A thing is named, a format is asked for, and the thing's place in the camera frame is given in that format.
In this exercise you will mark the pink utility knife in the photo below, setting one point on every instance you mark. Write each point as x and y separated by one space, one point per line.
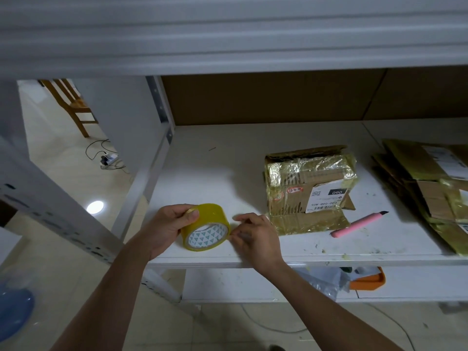
358 224

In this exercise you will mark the person's right hand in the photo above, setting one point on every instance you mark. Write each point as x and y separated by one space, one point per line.
259 241

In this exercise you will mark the orange plastic object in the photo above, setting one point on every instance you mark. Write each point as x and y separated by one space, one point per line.
369 280

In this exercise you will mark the person's right forearm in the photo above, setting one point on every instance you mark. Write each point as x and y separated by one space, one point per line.
329 310

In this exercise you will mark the person's left forearm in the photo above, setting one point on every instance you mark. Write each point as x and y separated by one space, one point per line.
102 303

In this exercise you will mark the white power strip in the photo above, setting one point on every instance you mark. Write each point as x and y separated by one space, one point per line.
109 160

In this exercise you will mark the stack of cardboard boxes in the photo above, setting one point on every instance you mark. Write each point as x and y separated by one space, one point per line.
431 186

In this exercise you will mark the wooden chair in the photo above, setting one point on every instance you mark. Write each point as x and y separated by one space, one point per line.
69 106

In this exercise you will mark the person's left hand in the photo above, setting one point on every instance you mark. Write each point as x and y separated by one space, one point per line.
162 230

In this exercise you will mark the white metal shelf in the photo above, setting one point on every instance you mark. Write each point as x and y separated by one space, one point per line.
219 164

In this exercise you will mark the blue round object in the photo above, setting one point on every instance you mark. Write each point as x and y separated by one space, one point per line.
14 314

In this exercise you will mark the yellow tape roll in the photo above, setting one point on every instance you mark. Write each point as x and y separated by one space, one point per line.
205 219

